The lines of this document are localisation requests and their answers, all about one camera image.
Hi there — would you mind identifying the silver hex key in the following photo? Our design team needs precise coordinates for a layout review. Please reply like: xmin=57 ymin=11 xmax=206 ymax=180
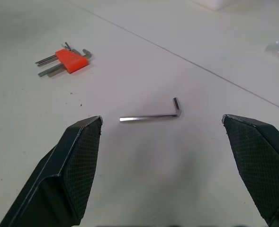
xmin=119 ymin=97 xmax=182 ymax=123

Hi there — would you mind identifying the orange plastic hex key holder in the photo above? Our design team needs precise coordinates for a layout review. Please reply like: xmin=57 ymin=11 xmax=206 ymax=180
xmin=54 ymin=48 xmax=90 ymax=74

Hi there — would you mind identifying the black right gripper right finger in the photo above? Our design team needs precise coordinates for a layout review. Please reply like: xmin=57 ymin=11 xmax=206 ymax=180
xmin=222 ymin=114 xmax=279 ymax=227

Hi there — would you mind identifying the thin grey metal hex key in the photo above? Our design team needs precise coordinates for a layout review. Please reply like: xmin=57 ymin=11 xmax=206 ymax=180
xmin=36 ymin=44 xmax=72 ymax=65
xmin=35 ymin=42 xmax=71 ymax=64

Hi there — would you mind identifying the orange hex key set holder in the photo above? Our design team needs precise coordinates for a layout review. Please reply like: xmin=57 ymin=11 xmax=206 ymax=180
xmin=37 ymin=48 xmax=93 ymax=77

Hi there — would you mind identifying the white block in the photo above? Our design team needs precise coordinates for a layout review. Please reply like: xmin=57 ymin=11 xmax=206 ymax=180
xmin=191 ymin=0 xmax=228 ymax=10

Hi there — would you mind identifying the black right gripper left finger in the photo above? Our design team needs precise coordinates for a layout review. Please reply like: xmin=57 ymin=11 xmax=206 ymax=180
xmin=0 ymin=115 xmax=104 ymax=227

